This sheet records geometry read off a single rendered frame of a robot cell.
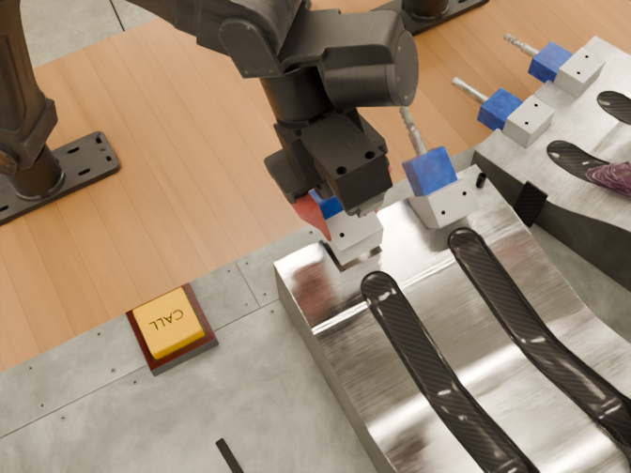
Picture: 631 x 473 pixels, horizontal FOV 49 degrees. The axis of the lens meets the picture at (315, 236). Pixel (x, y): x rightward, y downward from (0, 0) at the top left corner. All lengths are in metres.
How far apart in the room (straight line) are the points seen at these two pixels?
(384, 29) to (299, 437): 0.44
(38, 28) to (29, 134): 1.59
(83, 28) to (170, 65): 1.32
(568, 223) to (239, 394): 0.42
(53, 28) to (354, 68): 1.91
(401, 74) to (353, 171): 0.08
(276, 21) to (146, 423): 0.46
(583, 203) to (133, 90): 0.61
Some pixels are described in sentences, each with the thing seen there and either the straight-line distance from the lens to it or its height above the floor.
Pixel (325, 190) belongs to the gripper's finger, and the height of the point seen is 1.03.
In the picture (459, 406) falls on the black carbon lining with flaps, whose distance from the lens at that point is 0.70.
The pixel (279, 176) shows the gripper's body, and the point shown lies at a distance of 0.63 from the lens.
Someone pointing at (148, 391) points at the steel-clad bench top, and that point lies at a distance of 0.80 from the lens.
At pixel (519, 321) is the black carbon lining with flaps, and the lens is 0.75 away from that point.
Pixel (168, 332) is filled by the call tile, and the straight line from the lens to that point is 0.78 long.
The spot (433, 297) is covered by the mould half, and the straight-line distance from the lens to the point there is 0.73.
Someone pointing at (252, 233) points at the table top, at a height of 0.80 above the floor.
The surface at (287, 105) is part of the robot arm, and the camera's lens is 0.58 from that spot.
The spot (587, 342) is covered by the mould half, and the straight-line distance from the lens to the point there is 0.74.
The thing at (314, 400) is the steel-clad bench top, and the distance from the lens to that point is 0.78.
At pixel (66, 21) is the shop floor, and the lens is 2.40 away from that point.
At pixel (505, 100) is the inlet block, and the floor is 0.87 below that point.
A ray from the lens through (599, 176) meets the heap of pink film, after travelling 0.87.
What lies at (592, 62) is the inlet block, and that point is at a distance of 0.96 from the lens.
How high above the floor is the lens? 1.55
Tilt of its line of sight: 61 degrees down
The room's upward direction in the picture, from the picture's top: 3 degrees counter-clockwise
